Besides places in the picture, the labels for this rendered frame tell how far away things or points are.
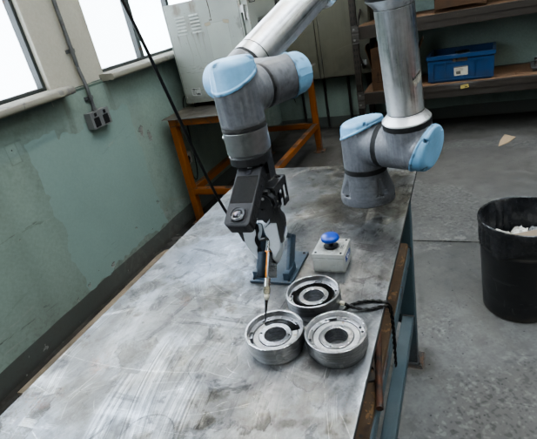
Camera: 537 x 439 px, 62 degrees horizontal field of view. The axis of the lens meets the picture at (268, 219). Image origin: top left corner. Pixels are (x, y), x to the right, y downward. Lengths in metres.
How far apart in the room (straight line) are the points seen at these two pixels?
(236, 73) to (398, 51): 0.46
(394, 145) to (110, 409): 0.82
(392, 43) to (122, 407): 0.88
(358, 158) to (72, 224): 1.72
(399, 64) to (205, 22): 2.10
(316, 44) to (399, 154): 3.53
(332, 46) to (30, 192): 3.10
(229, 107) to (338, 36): 3.84
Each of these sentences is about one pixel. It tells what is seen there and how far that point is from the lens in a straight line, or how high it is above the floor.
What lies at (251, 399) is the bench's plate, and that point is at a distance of 0.76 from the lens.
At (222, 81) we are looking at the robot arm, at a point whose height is 1.26.
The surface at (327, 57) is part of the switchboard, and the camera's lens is 4.57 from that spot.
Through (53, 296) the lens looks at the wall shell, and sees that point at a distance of 2.51.
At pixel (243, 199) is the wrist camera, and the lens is 0.72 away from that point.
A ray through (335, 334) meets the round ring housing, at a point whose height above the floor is 0.82.
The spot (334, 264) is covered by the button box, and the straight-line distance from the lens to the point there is 0.98.
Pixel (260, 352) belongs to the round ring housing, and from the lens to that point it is 0.78.
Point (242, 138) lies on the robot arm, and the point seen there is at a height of 1.17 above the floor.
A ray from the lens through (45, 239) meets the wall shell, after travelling 2.45.
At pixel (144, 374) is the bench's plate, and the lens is 0.88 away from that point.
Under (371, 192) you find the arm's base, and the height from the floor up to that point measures 0.84.
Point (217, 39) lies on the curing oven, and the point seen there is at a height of 1.18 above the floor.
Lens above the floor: 1.35
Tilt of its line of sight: 26 degrees down
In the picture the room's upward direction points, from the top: 12 degrees counter-clockwise
